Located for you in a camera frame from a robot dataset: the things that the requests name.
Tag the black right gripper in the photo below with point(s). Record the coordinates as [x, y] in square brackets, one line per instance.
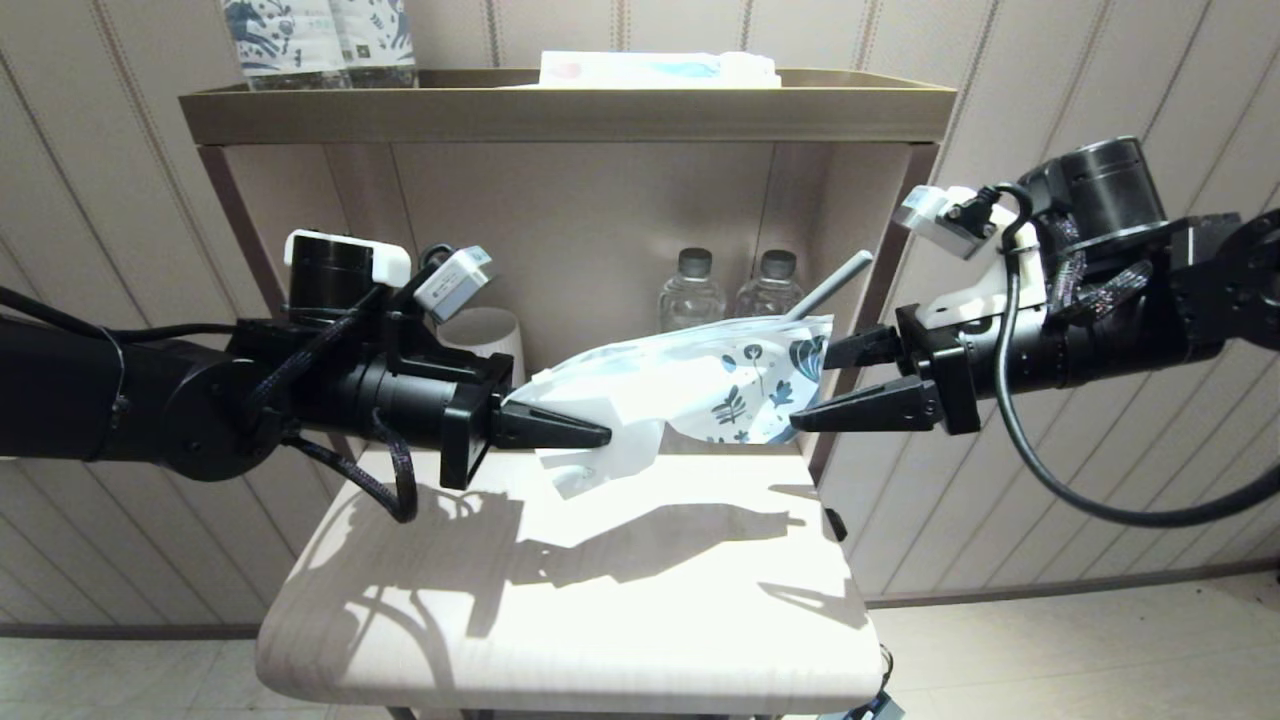
[1010, 360]

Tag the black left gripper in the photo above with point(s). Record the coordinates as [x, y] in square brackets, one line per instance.
[420, 400]

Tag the white floral plastic bag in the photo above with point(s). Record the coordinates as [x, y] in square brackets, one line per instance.
[680, 390]

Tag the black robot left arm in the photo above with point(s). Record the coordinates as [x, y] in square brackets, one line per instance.
[100, 390]

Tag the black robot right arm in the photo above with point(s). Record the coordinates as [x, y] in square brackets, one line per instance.
[1180, 310]

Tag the white ribbed mug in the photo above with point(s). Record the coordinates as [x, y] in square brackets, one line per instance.
[495, 335]

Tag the clear plastic water bottle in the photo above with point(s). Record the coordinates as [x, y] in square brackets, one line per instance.
[770, 290]
[690, 295]

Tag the black angled power plug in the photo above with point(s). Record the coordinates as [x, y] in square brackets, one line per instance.
[837, 523]

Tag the beige wooden shelf cabinet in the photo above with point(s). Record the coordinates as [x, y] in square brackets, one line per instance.
[600, 620]

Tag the grey blue floor device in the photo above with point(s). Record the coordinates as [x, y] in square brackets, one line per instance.
[875, 708]

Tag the white blue flat packet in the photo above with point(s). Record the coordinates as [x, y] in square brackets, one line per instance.
[650, 70]

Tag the blue floral print pouch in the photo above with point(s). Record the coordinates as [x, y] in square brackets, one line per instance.
[385, 40]
[285, 45]

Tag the white right camera bracket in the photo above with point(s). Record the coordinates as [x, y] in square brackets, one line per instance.
[985, 290]

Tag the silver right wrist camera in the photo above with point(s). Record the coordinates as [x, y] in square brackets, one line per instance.
[940, 225]

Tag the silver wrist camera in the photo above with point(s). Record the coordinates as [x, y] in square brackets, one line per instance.
[940, 225]
[455, 280]

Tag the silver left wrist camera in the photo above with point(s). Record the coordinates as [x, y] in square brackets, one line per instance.
[455, 280]

